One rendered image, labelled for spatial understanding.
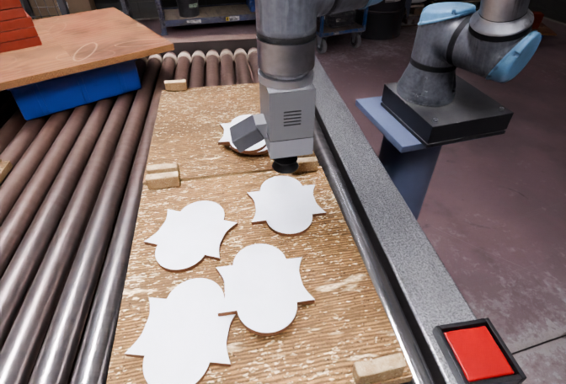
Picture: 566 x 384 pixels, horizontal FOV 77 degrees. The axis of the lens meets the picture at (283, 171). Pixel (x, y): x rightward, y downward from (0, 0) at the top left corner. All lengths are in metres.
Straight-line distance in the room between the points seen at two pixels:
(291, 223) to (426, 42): 0.58
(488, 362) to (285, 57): 0.44
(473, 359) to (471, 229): 1.59
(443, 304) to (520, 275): 1.43
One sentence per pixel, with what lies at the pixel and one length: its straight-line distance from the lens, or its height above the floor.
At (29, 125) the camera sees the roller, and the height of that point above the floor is 0.92.
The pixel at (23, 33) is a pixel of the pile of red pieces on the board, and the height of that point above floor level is 1.08.
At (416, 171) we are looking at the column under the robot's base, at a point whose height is 0.73.
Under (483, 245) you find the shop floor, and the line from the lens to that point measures 2.05.
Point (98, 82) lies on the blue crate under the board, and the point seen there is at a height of 0.97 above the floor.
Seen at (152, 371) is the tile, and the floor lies 0.94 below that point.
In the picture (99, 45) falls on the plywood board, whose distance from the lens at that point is 1.15.
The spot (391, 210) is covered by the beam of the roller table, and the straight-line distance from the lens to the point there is 0.69.
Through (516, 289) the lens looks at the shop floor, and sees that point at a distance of 1.94.
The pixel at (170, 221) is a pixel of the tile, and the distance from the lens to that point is 0.63.
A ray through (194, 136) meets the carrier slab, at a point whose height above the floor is 0.94.
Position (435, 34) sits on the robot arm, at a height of 1.11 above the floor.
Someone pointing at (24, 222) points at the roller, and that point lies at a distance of 0.80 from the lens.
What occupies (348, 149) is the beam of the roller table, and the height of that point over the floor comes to 0.92.
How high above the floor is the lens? 1.38
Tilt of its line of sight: 38 degrees down
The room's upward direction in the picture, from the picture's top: straight up
